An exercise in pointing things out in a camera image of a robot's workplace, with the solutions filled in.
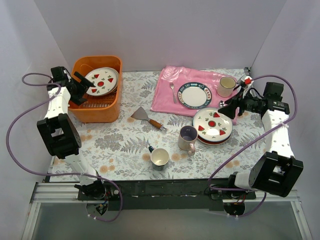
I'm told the small silver spoon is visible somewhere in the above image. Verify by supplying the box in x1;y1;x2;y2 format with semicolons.
169;82;177;104

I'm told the iridescent mug pink handle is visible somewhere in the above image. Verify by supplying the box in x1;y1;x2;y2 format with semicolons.
177;125;198;156

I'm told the floral table mat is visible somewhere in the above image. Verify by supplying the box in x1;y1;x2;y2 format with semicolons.
49;69;282;182

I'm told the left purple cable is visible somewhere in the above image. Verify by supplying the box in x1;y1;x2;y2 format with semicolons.
5;72;124;223

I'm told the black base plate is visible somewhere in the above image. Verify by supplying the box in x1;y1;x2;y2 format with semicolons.
75;178;256;211

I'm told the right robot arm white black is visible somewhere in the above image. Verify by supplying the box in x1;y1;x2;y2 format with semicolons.
218;82;304;199

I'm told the cream cup teal handle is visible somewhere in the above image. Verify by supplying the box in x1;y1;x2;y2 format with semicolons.
148;146;170;171

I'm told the pink cream round plate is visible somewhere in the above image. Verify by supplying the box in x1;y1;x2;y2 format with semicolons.
100;67;120;95

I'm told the stack of coloured plates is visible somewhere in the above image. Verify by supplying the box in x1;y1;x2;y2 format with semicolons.
197;128;232;145

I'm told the orange plastic dish bin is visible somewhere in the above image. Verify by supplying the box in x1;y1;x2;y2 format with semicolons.
68;55;123;123

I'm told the round plate dark green rim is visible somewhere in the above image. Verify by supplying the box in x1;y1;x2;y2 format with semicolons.
177;82;213;110

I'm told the metal scraper wooden handle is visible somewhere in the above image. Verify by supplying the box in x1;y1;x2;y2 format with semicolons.
131;106;167;132

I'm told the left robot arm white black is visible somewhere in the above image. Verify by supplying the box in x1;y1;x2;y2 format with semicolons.
37;66;107;200

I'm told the watermelon plate blue rim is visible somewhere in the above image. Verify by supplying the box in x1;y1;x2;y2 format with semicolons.
85;67;120;97
192;107;233;132

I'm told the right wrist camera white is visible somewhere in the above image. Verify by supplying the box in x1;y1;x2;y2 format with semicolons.
234;75;253;90

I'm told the aluminium frame rail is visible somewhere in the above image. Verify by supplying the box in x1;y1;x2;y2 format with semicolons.
22;182;312;240

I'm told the cream mug dark rim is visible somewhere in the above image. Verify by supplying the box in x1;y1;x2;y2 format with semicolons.
216;76;237;98

